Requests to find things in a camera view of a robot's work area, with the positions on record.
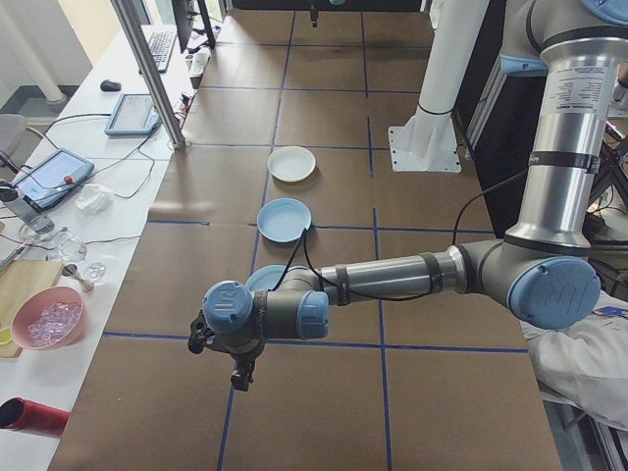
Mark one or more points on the light blue plate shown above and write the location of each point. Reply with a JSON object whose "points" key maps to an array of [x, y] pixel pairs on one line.
{"points": [[260, 279], [283, 220]]}

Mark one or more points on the white round plate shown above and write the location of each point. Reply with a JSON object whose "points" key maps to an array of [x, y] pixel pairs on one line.
{"points": [[292, 163]]}

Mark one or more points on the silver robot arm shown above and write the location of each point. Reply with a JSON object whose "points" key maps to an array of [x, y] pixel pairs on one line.
{"points": [[382, 275]]}

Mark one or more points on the black computer monitor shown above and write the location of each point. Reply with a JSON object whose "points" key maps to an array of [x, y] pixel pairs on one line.
{"points": [[184, 19]]}

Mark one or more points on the black computer keyboard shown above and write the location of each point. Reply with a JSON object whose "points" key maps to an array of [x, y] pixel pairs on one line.
{"points": [[162, 49]]}

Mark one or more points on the pink bowl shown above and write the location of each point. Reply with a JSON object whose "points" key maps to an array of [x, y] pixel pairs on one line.
{"points": [[73, 334]]}

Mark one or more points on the small clear glass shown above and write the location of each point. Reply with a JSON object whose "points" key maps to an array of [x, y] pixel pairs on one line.
{"points": [[95, 273]]}

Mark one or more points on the metal cocktail jigger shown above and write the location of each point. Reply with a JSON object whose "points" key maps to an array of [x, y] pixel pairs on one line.
{"points": [[78, 277]]}

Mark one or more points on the clear ice cubes pile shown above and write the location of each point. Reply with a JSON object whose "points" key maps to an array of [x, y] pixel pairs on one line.
{"points": [[51, 321]]}

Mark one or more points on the white side desk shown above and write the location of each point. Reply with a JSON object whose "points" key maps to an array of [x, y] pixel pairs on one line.
{"points": [[127, 206]]}

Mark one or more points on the blue teach pendant tablet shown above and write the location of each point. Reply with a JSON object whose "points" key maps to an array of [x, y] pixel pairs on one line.
{"points": [[132, 115], [54, 176]]}

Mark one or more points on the red cylinder tube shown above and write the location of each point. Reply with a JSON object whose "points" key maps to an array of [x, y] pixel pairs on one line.
{"points": [[34, 416]]}

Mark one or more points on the clear glass dish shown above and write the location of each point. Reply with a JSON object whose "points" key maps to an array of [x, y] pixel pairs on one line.
{"points": [[71, 247]]}

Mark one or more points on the black computer mouse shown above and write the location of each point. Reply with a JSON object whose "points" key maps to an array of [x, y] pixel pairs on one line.
{"points": [[111, 85]]}

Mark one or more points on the crumpled white tissue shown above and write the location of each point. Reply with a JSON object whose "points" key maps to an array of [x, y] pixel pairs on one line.
{"points": [[94, 200]]}

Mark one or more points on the wooden cutting board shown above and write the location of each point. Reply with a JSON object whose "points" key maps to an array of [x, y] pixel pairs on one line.
{"points": [[24, 279]]}

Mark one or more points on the yellow green round object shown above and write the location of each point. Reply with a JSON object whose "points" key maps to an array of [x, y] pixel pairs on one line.
{"points": [[5, 336]]}

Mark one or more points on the clear bottle with black cap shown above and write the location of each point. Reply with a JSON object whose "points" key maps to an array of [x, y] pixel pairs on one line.
{"points": [[27, 213]]}

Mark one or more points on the grey chair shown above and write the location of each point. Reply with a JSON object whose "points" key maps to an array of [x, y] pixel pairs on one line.
{"points": [[10, 130]]}

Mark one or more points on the person in white coat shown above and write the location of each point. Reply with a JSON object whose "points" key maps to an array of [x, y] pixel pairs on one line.
{"points": [[579, 353]]}

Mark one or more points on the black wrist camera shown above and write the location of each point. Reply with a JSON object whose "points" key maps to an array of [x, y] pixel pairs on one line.
{"points": [[198, 333]]}

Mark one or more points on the white pillar with base plate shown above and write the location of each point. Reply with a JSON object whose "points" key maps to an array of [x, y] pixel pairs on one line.
{"points": [[441, 73]]}

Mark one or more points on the aluminium profile post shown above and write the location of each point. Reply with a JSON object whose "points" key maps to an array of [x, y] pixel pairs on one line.
{"points": [[147, 73]]}

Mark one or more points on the grey metal frame bar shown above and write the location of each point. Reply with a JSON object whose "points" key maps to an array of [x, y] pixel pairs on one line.
{"points": [[490, 108]]}

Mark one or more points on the black frame cover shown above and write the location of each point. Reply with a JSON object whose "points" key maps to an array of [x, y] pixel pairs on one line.
{"points": [[490, 147]]}

